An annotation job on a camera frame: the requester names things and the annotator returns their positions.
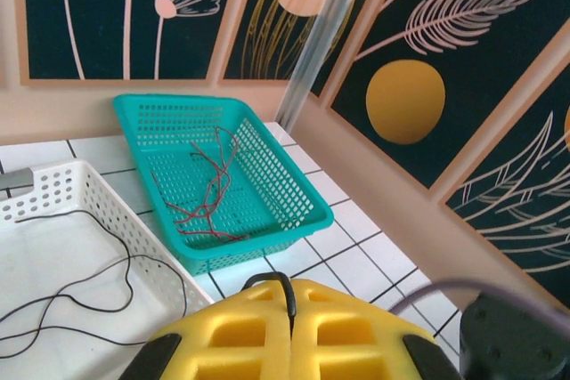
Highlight teal plastic mesh basket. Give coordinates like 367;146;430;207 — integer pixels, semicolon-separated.
112;93;335;277

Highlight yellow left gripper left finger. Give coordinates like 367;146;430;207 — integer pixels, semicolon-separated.
119;280;293;380

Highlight thick black cable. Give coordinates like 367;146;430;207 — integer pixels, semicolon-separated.
242;271;298;330

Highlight peach circle gold grass poster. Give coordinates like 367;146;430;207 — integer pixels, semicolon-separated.
216;0;371;86

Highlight pink leaf outlines wall poster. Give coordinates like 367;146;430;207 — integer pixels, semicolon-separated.
438;63;570;310

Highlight white basket with grey handle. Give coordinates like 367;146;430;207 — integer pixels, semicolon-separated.
0;159;216;361

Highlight two pink flowers wall poster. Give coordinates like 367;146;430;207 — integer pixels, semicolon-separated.
12;0;244;87

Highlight orange oval leaf branch poster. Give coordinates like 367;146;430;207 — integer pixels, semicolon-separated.
311;0;570;192

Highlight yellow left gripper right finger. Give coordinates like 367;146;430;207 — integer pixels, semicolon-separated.
291;279;462;380

